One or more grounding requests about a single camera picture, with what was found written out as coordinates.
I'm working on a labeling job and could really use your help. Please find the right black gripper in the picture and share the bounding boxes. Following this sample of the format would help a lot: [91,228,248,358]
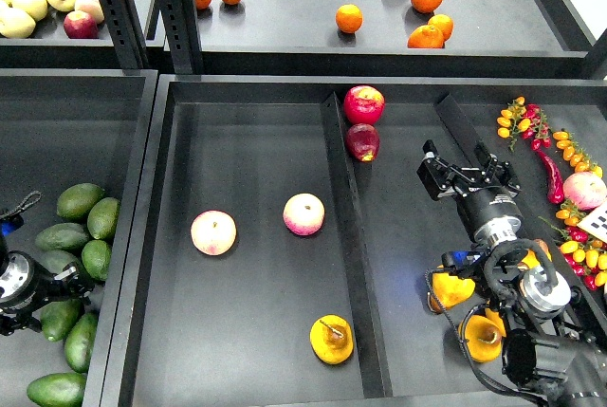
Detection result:
[416,139,522,244]

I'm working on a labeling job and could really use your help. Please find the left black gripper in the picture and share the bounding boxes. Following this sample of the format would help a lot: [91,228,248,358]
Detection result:
[34,262,95,310]

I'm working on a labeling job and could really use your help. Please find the green avocado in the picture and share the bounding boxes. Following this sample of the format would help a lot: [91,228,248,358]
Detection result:
[56,182,105,222]
[40,299,83,342]

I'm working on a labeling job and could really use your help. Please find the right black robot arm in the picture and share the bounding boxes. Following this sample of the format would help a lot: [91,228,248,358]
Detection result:
[417,140,606,406]

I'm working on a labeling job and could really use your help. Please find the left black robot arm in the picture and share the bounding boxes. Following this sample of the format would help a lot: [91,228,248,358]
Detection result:
[1,191,95,336]

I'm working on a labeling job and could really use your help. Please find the green avocado top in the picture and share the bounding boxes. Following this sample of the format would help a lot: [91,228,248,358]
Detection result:
[56,182,105,222]

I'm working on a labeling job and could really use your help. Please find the yellow pear bottom of pile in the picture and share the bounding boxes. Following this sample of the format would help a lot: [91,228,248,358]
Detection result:
[458,315,503,363]

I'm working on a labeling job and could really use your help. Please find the yellow pear in middle tray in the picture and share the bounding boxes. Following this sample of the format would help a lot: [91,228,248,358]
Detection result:
[309,314,354,365]

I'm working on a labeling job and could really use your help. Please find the cherry tomato bunch upper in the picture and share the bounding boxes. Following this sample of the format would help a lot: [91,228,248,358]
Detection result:
[496,96,552,152]

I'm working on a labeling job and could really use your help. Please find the cherry tomato bunch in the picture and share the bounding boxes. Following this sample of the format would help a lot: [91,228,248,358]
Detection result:
[541,206,606,291]
[496,96,552,152]

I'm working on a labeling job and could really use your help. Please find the red chili pepper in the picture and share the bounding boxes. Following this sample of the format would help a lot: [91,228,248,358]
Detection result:
[536,150,565,204]

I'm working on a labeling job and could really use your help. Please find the pink apple right tray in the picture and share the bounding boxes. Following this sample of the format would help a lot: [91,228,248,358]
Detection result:
[563,172,606,211]

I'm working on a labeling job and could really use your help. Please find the dark red apple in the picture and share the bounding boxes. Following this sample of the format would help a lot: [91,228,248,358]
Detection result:
[345,123,380,162]

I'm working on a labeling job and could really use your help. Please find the bright red apple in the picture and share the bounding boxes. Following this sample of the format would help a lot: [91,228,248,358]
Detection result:
[343,85,385,125]

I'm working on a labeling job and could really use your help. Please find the checkered marker card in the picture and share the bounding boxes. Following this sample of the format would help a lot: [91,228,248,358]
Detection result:
[578,202,607,242]

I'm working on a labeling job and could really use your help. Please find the cherry tomato bunch lower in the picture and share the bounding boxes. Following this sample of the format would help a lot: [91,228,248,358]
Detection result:
[541,206,606,291]

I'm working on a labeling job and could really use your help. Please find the pink apple left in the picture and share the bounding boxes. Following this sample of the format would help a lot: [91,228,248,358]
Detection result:
[191,210,237,256]

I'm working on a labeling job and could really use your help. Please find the pink apple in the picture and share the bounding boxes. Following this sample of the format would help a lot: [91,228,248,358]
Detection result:
[283,193,325,236]
[191,210,237,256]

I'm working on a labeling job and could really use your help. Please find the black left tray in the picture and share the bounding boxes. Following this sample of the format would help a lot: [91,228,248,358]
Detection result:
[1,69,157,406]

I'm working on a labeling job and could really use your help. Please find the black tray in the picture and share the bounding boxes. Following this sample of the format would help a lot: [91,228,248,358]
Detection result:
[1,69,157,406]
[99,73,607,407]

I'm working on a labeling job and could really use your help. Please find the pink apple centre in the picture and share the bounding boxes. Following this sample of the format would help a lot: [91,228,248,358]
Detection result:
[283,193,325,236]

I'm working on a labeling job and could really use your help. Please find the orange on shelf centre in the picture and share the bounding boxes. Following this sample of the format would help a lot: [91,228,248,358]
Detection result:
[335,4,363,34]

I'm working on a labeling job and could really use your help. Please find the black centre tray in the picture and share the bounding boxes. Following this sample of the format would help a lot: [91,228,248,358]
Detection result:
[99,73,607,407]

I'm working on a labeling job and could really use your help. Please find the red apple on shelf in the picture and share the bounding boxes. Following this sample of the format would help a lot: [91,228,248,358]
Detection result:
[64,10,99,39]

